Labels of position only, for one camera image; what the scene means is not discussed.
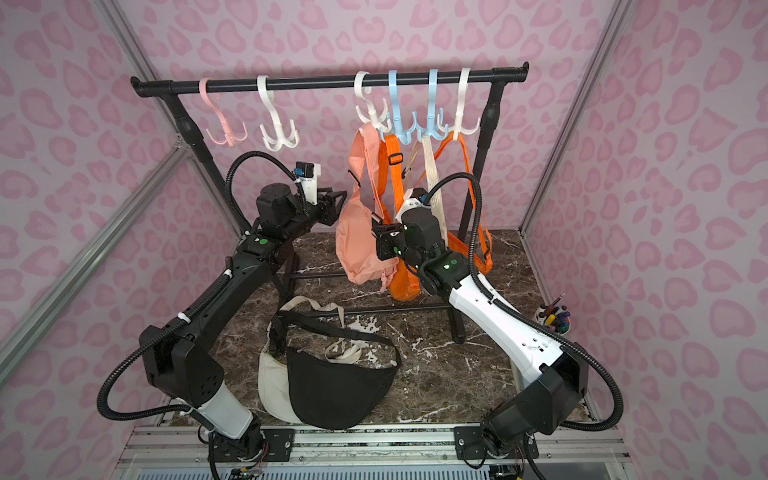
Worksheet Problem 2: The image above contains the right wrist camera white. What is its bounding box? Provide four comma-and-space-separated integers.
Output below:
395, 187, 431, 223

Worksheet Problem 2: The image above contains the white hook rightmost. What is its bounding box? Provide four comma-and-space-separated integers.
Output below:
449, 67, 481, 141

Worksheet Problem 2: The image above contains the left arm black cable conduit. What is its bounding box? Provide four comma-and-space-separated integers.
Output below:
95, 151, 301, 422

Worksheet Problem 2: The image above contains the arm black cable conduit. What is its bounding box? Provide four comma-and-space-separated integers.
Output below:
423, 171, 625, 433
95, 151, 301, 422

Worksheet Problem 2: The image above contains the light blue hook right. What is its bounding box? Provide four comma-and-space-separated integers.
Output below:
413, 69, 448, 143

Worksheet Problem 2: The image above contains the orange bag thin strap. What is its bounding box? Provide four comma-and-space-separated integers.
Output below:
419, 131, 494, 276

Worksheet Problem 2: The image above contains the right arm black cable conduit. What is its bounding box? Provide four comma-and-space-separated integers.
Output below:
423, 171, 625, 433

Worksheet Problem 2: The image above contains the orange sling bag front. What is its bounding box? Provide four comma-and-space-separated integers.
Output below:
379, 135, 421, 301

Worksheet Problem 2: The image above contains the white hook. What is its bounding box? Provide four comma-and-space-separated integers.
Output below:
449, 67, 481, 141
257, 75, 300, 152
353, 71, 392, 139

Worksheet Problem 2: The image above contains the light blue hook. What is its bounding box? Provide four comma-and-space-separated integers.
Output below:
413, 69, 448, 143
387, 70, 421, 145

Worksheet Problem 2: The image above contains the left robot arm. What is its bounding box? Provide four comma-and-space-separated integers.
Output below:
140, 183, 347, 461

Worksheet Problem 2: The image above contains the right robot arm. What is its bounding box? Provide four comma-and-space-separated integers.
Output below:
371, 206, 588, 457

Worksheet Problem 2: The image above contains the pink multi-prong hook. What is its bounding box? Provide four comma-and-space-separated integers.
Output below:
198, 77, 249, 148

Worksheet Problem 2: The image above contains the pink pen cup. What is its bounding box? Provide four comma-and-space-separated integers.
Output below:
535, 294, 571, 336

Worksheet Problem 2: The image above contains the pink sling bag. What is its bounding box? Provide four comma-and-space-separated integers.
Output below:
336, 124, 397, 291

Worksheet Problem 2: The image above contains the black clothes rack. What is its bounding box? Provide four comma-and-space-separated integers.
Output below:
130, 62, 530, 344

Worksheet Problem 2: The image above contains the light blue hook left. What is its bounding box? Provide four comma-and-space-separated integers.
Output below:
387, 70, 421, 145

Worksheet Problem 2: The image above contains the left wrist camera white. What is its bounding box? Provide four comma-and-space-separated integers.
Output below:
294, 161, 321, 205

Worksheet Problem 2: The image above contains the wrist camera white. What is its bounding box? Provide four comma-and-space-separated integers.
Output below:
294, 161, 321, 205
395, 187, 431, 223

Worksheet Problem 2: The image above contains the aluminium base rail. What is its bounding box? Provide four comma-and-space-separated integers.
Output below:
112, 423, 638, 479

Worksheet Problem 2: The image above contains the black sling bag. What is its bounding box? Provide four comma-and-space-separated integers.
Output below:
269, 311, 401, 430

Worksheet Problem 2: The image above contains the white orange sling bag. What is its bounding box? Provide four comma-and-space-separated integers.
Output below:
386, 135, 440, 214

